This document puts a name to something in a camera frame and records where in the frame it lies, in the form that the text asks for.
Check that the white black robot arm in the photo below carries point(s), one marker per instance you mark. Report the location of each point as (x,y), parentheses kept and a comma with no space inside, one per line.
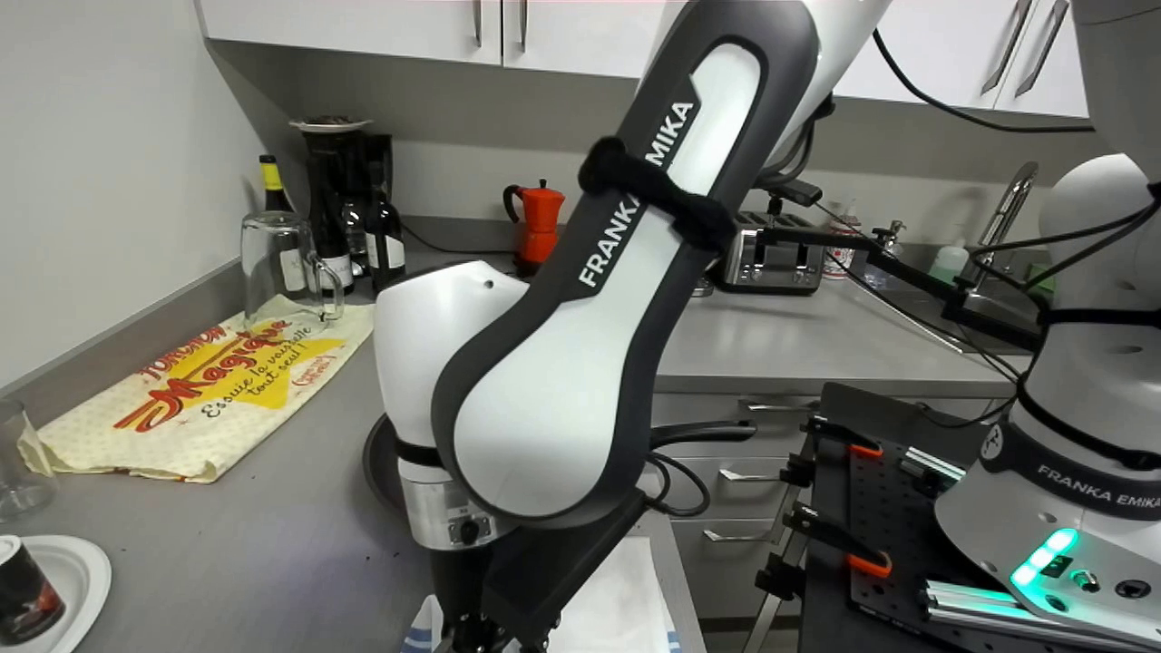
(519,408)

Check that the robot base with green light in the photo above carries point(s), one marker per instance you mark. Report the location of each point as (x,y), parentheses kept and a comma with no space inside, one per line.
(1064,501)

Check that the red moka pot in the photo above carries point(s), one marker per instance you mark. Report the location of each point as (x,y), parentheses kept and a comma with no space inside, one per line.
(536,210)

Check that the silver toaster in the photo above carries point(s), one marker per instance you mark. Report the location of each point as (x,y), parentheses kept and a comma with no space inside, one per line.
(771,254)

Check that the black coffee machine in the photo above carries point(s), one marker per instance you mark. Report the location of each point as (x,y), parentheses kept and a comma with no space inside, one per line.
(349,205)

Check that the upturned clear glass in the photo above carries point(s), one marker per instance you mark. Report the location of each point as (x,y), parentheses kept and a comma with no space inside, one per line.
(276,270)

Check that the dark wine bottle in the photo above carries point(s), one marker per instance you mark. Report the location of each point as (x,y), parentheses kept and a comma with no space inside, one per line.
(285,226)

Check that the black perforated mounting board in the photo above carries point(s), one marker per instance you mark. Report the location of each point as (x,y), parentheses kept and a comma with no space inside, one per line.
(888,507)

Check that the white round plate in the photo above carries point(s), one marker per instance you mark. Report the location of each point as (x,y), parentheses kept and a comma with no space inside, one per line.
(80,576)

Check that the small dark printed mug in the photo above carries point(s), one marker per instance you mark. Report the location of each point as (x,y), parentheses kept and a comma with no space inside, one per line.
(28,600)

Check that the orange handled clamp upper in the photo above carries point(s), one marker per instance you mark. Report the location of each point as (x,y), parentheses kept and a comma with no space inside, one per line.
(865,450)

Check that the orange handled clamp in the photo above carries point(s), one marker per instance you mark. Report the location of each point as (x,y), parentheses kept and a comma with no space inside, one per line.
(869,569)
(865,450)

